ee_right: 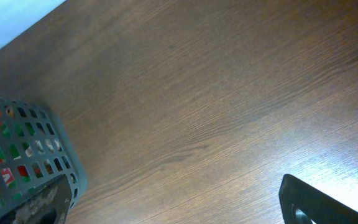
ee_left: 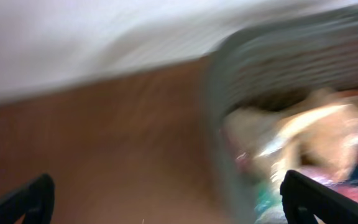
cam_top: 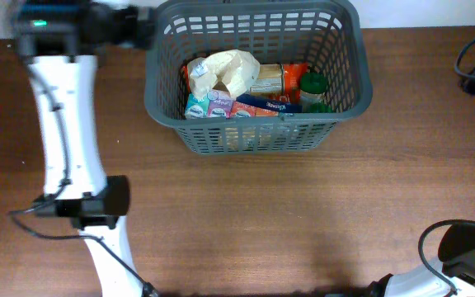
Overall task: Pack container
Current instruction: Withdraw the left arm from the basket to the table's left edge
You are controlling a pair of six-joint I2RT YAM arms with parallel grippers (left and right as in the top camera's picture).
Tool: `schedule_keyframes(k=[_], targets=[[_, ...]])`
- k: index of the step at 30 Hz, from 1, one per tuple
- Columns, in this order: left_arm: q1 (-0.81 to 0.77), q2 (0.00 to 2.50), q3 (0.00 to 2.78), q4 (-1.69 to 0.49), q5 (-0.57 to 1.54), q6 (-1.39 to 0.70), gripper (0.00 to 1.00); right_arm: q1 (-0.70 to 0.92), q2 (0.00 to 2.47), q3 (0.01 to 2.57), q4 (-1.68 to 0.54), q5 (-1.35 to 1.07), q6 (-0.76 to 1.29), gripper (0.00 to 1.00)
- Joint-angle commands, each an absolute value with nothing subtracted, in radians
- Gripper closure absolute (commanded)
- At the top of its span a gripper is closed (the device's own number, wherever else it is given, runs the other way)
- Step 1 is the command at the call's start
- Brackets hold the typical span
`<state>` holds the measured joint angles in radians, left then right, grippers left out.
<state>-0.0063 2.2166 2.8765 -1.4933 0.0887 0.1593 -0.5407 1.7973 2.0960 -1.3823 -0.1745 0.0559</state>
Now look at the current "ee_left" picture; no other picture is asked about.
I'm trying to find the beige food pouch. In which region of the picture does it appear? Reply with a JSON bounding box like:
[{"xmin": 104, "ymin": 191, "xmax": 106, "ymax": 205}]
[{"xmin": 223, "ymin": 89, "xmax": 358, "ymax": 187}]

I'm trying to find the grey plastic basket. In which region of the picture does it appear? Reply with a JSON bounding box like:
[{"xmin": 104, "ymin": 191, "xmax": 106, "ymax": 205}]
[{"xmin": 203, "ymin": 6, "xmax": 358, "ymax": 223}]

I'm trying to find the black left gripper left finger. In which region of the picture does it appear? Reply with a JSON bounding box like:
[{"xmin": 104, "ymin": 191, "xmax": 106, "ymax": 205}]
[{"xmin": 0, "ymin": 174, "xmax": 55, "ymax": 224}]

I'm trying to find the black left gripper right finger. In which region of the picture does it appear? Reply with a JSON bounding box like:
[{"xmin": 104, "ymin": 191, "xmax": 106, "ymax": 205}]
[{"xmin": 280, "ymin": 170, "xmax": 358, "ymax": 224}]

